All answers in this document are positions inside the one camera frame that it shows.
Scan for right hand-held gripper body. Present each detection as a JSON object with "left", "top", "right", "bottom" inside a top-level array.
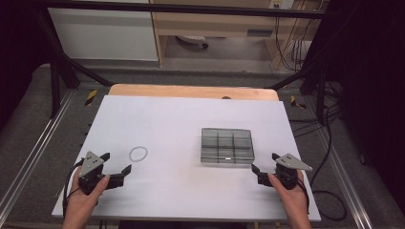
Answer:
[{"left": 274, "top": 153, "right": 313, "bottom": 191}]

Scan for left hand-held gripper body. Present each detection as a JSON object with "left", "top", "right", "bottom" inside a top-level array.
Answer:
[{"left": 77, "top": 151, "right": 113, "bottom": 196}]

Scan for clear plastic compartment box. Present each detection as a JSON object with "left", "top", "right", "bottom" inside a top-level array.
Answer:
[{"left": 200, "top": 127, "right": 256, "bottom": 165}]

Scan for person's right hand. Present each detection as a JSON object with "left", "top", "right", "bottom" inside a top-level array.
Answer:
[{"left": 267, "top": 169, "right": 311, "bottom": 223}]

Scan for person's left hand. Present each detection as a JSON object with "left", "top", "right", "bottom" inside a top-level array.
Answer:
[{"left": 62, "top": 168, "right": 111, "bottom": 223}]

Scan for white board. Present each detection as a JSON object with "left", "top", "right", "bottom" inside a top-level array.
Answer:
[{"left": 52, "top": 94, "right": 322, "bottom": 222}]

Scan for wooden table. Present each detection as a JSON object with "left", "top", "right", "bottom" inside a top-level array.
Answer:
[{"left": 108, "top": 83, "right": 280, "bottom": 102}]

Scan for white cabinet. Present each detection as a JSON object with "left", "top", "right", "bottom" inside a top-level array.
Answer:
[{"left": 47, "top": 0, "right": 160, "bottom": 62}]

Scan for black curtain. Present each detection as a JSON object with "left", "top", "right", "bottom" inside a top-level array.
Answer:
[
  {"left": 309, "top": 0, "right": 405, "bottom": 208},
  {"left": 0, "top": 0, "right": 52, "bottom": 130}
]

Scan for white chair base with caster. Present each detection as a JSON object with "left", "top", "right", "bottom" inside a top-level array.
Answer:
[{"left": 176, "top": 34, "right": 210, "bottom": 50}]

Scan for light wooden desk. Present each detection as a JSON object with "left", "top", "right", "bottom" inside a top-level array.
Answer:
[{"left": 149, "top": 0, "right": 329, "bottom": 70}]

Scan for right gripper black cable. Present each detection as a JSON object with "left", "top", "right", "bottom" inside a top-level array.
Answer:
[{"left": 295, "top": 170, "right": 311, "bottom": 216}]

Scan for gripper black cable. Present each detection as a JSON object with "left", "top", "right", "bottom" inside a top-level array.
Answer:
[
  {"left": 295, "top": 170, "right": 311, "bottom": 216},
  {"left": 62, "top": 157, "right": 86, "bottom": 218}
]

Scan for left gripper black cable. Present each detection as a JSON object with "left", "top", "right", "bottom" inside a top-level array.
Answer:
[{"left": 62, "top": 157, "right": 86, "bottom": 218}]

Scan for black floor cables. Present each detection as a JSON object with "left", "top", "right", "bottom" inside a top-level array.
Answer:
[{"left": 288, "top": 81, "right": 349, "bottom": 222}]

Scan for aluminium floor rail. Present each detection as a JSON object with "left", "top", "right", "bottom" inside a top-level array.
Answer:
[
  {"left": 0, "top": 89, "right": 76, "bottom": 218},
  {"left": 313, "top": 125, "right": 374, "bottom": 229}
]

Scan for bundle of hanging cables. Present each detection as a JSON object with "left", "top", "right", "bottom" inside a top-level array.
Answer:
[{"left": 273, "top": 12, "right": 314, "bottom": 73}]

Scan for white wall outlet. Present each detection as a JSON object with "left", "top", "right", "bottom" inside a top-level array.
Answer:
[{"left": 268, "top": 0, "right": 295, "bottom": 10}]

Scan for black metal frame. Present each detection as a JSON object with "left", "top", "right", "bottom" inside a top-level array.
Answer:
[{"left": 32, "top": 0, "right": 338, "bottom": 119}]

